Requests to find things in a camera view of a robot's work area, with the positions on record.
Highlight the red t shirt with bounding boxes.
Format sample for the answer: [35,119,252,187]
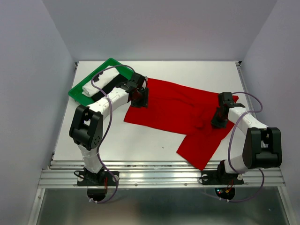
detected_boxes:
[124,78,234,170]

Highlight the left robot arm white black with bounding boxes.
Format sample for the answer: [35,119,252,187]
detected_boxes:
[69,80,149,185]

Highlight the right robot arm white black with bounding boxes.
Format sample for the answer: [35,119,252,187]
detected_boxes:
[211,103,282,183]

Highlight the black rolled t shirt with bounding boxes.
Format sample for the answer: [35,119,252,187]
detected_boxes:
[91,74,128,102]

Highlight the white rolled t shirt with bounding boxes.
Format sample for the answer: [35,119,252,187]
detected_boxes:
[82,68,119,98]

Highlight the green plastic tray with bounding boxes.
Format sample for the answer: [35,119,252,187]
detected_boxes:
[68,58,133,106]

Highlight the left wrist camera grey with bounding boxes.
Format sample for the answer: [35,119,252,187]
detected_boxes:
[129,72,148,89]

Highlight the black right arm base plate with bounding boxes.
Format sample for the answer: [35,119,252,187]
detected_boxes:
[199,170,244,185]

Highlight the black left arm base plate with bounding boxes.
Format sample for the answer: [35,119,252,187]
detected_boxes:
[74,169,117,188]

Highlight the aluminium frame rails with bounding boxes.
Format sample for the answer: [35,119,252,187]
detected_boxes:
[28,60,293,225]

